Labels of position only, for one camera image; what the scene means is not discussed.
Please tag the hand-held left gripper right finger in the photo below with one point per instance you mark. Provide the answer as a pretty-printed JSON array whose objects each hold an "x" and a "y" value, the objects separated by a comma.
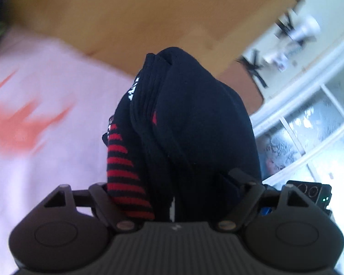
[{"x": 246, "y": 189}]

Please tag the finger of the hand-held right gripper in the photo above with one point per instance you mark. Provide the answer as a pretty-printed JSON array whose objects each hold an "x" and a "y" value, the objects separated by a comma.
[{"x": 266, "y": 211}]

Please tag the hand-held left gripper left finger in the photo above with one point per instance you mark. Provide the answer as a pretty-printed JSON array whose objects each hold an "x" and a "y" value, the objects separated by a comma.
[{"x": 99, "y": 194}]

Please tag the navy reindeer print sweater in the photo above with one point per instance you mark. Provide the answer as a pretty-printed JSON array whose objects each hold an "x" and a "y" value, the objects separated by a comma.
[{"x": 195, "y": 120}]

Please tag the white framed window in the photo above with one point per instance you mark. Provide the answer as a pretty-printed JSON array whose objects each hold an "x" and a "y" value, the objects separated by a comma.
[{"x": 318, "y": 137}]

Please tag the pink printed bedsheet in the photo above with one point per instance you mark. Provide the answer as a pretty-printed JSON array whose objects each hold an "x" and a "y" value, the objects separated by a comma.
[{"x": 46, "y": 163}]

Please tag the brown dotted cushion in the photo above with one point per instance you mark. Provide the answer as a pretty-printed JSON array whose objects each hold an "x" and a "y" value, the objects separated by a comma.
[{"x": 240, "y": 88}]

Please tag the black tape strip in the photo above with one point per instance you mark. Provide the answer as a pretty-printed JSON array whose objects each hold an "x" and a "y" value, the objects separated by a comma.
[
  {"x": 253, "y": 70},
  {"x": 255, "y": 60}
]

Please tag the wood grain sheet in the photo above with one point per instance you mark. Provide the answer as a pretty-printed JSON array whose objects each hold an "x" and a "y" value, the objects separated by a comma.
[{"x": 132, "y": 14}]

